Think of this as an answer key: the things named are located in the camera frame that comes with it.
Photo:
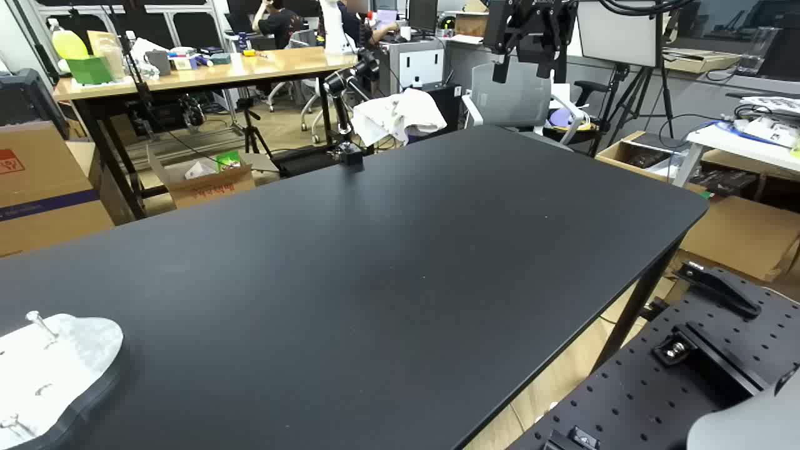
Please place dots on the white spotted cloth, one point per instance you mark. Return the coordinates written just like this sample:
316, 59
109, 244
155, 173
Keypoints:
397, 115

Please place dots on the small open cardboard box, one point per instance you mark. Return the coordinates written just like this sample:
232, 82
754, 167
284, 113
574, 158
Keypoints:
207, 182

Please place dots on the white panel board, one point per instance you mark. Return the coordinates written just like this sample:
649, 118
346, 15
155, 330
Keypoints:
616, 33

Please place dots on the black articulated clamp stand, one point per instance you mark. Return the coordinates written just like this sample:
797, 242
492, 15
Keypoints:
351, 154

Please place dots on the seated person in dark shirt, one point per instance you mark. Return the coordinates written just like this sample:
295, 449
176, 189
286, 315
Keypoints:
362, 23

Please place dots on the tall black tripod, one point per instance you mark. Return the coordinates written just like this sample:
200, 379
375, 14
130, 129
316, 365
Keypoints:
642, 84

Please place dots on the black clamp bracket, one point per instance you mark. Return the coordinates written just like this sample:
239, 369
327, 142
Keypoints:
715, 289

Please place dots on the open cardboard box with parts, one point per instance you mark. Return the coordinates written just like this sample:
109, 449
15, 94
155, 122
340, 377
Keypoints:
646, 154

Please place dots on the grey box case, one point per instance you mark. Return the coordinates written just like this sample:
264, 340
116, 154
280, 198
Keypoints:
511, 95

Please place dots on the white side table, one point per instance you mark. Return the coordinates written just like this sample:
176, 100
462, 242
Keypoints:
746, 147

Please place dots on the grey metal cabinet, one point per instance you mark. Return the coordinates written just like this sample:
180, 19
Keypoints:
414, 65

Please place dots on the seated person in black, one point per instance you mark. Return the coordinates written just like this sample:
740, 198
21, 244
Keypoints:
279, 23

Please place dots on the small black tripod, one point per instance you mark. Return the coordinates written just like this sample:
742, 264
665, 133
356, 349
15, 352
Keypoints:
254, 125

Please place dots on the flat cardboard box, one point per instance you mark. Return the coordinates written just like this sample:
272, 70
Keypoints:
740, 238

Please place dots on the black perforated breadboard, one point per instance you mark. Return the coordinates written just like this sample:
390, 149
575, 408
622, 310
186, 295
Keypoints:
651, 392

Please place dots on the yellow green bag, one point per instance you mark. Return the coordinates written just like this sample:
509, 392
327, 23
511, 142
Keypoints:
69, 43

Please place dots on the large closed cardboard box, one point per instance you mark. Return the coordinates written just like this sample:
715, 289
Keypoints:
40, 189

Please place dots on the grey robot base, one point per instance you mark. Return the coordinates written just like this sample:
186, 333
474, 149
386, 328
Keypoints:
750, 422

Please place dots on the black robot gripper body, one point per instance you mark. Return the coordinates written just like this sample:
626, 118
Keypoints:
532, 20

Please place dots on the long wooden table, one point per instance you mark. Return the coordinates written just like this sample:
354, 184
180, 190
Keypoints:
207, 73

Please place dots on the black square mount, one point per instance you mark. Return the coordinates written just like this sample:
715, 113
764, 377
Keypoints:
679, 349

